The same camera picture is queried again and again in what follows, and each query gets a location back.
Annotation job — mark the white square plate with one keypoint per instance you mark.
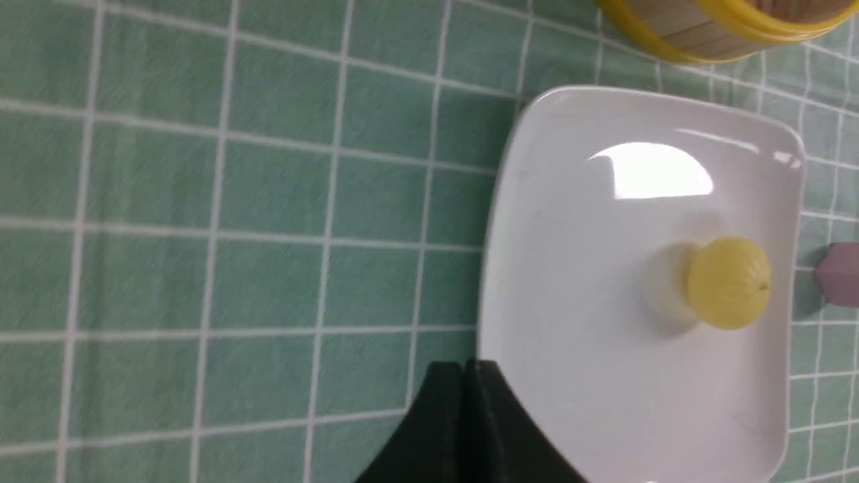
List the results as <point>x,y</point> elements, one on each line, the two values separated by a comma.
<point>602,197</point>

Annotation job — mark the pink cube block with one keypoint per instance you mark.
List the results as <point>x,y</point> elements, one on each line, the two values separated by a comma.
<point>837,274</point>

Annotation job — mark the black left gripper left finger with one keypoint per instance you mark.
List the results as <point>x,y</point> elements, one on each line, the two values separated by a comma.
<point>425,445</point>

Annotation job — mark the green checkered tablecloth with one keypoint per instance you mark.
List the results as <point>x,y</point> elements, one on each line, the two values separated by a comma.
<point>235,233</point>

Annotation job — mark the yellow steamed bun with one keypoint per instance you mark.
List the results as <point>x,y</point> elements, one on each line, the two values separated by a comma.
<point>728,283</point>

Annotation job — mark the yellow-rimmed bamboo steamer basket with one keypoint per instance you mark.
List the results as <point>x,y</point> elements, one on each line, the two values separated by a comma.
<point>715,32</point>

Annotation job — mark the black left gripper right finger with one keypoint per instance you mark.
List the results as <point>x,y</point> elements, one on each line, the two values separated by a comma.
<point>502,443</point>

